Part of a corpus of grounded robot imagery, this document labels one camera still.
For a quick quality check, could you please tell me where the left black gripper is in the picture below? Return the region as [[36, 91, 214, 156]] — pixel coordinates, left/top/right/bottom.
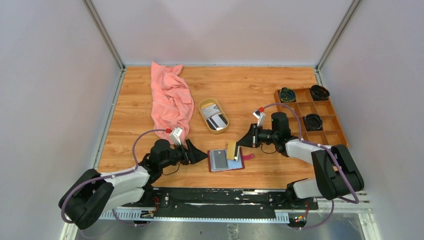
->
[[159, 139, 208, 170]]

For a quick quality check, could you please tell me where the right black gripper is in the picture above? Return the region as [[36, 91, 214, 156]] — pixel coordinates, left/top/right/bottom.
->
[[237, 123, 279, 149]]

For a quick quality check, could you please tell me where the red leather card holder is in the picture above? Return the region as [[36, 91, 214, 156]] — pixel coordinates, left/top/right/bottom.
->
[[207, 149, 255, 173]]

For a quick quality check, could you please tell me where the grey striped credit card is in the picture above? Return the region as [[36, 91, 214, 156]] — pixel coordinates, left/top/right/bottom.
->
[[206, 113, 228, 131]]

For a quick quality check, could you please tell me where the white VIP card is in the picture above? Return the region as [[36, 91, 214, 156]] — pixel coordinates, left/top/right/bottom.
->
[[201, 104, 220, 119]]

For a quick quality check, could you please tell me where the yellow oval tray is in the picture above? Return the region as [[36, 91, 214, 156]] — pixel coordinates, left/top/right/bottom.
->
[[198, 98, 230, 135]]

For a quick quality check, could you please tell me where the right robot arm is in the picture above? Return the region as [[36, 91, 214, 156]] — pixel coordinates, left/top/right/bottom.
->
[[235, 112, 365, 209]]

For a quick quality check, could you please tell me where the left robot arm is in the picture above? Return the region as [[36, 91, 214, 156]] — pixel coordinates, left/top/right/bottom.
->
[[58, 139, 208, 230]]

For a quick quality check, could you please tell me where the pink cloth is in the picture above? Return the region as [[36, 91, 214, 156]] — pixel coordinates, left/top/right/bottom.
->
[[150, 61, 195, 142]]

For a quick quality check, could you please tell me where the black green round cap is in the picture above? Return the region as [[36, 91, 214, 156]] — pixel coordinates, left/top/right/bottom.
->
[[279, 87, 296, 103]]

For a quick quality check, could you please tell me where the black round cap middle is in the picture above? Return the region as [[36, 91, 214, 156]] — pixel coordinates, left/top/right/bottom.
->
[[303, 113, 323, 132]]

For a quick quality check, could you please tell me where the brown compartment organizer tray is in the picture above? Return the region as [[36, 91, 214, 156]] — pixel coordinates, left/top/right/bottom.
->
[[274, 85, 349, 147]]

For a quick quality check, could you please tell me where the black round cap top right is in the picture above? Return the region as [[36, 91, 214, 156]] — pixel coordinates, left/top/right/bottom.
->
[[309, 85, 330, 101]]

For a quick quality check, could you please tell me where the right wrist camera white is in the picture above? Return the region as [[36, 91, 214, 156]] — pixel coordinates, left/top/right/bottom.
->
[[252, 107, 266, 127]]

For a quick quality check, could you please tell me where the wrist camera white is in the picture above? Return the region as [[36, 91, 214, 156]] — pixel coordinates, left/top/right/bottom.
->
[[252, 107, 266, 127], [169, 126, 183, 146]]

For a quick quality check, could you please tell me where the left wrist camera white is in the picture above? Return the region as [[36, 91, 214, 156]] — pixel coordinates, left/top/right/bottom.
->
[[169, 126, 183, 146]]

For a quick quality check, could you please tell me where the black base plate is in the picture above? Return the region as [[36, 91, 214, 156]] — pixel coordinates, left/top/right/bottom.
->
[[125, 187, 319, 219]]

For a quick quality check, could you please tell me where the aluminium frame rail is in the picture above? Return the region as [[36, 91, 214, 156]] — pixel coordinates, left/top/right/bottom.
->
[[74, 186, 373, 223]]

